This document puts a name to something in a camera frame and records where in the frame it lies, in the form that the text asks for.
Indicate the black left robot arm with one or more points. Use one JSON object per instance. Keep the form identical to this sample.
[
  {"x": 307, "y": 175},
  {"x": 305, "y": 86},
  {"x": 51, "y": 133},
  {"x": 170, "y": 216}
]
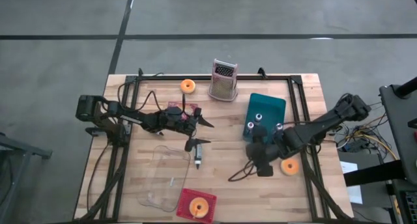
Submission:
[{"x": 130, "y": 116}]

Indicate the grey metal stand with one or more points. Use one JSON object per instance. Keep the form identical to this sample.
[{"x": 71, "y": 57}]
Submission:
[{"x": 19, "y": 146}]

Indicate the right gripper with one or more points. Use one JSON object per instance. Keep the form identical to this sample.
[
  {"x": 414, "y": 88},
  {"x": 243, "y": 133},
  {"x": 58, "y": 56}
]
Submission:
[{"x": 280, "y": 146}]

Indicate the teal plastic bin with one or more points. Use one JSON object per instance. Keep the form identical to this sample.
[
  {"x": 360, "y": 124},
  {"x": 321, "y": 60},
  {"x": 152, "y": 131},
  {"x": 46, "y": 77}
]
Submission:
[{"x": 267, "y": 103}]

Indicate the dark food colouring bottle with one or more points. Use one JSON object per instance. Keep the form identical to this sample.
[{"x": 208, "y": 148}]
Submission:
[
  {"x": 198, "y": 158},
  {"x": 258, "y": 117}
]

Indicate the metal box grater pink trim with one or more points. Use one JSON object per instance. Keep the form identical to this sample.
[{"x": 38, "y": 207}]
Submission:
[{"x": 223, "y": 87}]

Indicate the red slotted plastic basket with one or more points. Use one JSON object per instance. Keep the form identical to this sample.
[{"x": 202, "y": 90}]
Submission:
[{"x": 182, "y": 215}]

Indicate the white paper sheet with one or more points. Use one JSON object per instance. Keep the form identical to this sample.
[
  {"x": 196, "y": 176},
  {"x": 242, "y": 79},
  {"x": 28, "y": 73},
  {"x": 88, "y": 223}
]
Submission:
[{"x": 348, "y": 167}]

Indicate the black frame clamp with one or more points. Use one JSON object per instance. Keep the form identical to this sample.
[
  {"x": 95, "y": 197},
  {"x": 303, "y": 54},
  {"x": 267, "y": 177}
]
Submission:
[
  {"x": 262, "y": 73},
  {"x": 140, "y": 73}
]

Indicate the black beam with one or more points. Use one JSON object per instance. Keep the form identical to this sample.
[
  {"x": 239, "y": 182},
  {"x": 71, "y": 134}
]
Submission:
[{"x": 374, "y": 173}]

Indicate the clear plastic container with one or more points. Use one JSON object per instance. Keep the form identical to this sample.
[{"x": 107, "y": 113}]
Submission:
[{"x": 163, "y": 185}]

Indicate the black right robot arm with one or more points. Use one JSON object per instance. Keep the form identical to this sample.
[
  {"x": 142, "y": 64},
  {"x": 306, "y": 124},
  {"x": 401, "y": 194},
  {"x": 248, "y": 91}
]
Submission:
[{"x": 325, "y": 123}]

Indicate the pink food colouring bottle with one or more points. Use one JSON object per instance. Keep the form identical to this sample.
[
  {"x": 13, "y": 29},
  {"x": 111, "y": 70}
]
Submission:
[
  {"x": 279, "y": 127},
  {"x": 250, "y": 126}
]

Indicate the black pole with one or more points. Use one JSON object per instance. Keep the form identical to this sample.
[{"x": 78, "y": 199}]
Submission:
[{"x": 407, "y": 87}]

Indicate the grey cart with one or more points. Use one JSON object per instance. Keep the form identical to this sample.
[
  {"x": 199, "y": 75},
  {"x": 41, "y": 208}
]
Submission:
[{"x": 400, "y": 126}]

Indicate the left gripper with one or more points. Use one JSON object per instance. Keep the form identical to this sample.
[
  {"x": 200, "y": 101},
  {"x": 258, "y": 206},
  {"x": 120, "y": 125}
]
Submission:
[{"x": 172, "y": 123}]

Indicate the red snack box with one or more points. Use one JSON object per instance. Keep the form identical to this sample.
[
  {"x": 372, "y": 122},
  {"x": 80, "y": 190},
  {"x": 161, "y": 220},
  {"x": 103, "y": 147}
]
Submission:
[{"x": 190, "y": 105}]

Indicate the black aluminium table frame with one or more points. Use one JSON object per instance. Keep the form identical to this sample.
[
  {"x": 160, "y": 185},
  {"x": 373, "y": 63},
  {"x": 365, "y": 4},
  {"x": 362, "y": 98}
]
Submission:
[{"x": 211, "y": 77}]

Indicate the orange iced toy donut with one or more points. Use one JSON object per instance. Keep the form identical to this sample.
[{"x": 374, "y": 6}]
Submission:
[
  {"x": 204, "y": 204},
  {"x": 284, "y": 168},
  {"x": 184, "y": 89}
]

